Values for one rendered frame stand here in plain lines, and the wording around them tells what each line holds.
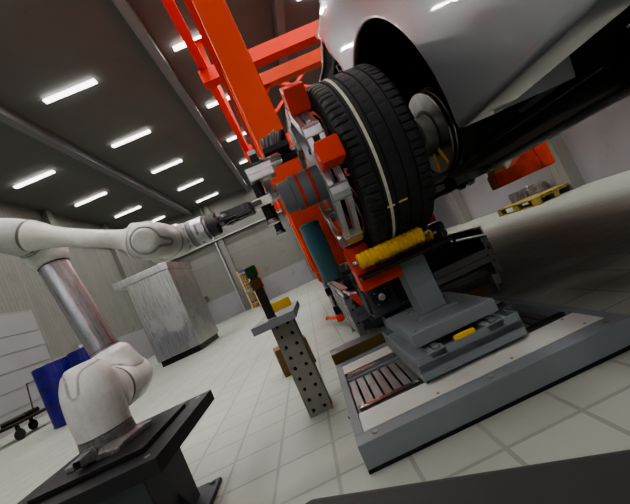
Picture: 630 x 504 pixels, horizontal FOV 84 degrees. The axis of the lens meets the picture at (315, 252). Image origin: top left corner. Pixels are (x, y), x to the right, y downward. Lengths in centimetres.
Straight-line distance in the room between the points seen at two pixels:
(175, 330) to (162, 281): 104
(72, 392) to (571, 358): 141
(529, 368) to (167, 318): 725
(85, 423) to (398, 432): 88
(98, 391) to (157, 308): 669
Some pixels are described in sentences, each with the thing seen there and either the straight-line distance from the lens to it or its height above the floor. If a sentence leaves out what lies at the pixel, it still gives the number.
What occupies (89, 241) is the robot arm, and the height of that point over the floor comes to 90.
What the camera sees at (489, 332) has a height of 15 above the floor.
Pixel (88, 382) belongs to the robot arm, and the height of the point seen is 53.
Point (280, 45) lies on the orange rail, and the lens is 514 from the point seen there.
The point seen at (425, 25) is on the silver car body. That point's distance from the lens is 113.
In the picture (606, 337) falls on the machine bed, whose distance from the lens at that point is 126.
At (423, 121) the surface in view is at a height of 89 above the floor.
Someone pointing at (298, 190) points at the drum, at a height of 84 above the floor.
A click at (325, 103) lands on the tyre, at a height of 100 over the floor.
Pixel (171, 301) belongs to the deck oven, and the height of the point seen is 116.
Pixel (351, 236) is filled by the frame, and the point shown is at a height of 60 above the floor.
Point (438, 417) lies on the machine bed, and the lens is 108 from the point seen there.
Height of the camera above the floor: 55
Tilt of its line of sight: 2 degrees up
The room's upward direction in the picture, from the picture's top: 24 degrees counter-clockwise
